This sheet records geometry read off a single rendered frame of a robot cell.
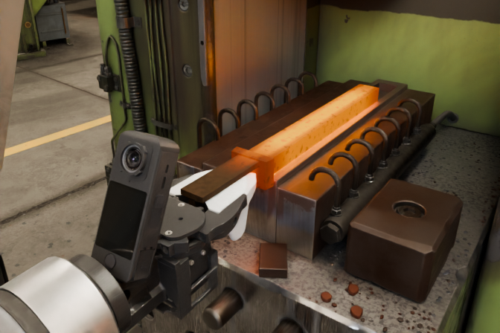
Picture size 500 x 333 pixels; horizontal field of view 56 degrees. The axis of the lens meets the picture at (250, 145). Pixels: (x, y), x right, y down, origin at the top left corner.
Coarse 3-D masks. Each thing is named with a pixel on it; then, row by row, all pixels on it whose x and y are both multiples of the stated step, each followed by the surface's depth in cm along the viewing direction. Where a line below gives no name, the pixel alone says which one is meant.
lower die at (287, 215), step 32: (320, 96) 82; (384, 96) 76; (416, 96) 79; (256, 128) 70; (352, 128) 66; (384, 128) 66; (192, 160) 60; (224, 160) 58; (320, 160) 57; (256, 192) 54; (288, 192) 51; (320, 192) 51; (256, 224) 56; (288, 224) 53; (320, 224) 52
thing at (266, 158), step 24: (360, 96) 70; (312, 120) 61; (336, 120) 63; (264, 144) 55; (288, 144) 55; (312, 144) 59; (216, 168) 48; (240, 168) 48; (264, 168) 50; (192, 192) 44; (216, 192) 45
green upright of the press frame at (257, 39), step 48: (96, 0) 80; (192, 0) 68; (240, 0) 73; (288, 0) 84; (144, 48) 77; (192, 48) 71; (240, 48) 76; (288, 48) 88; (144, 96) 81; (192, 96) 75; (240, 96) 79; (192, 144) 79
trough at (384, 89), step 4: (376, 84) 82; (380, 84) 83; (384, 84) 83; (388, 84) 82; (380, 88) 83; (384, 88) 83; (388, 88) 82; (392, 88) 82; (380, 92) 82; (384, 92) 82; (388, 92) 82; (380, 96) 81; (304, 152) 61; (288, 164) 58; (276, 172) 56
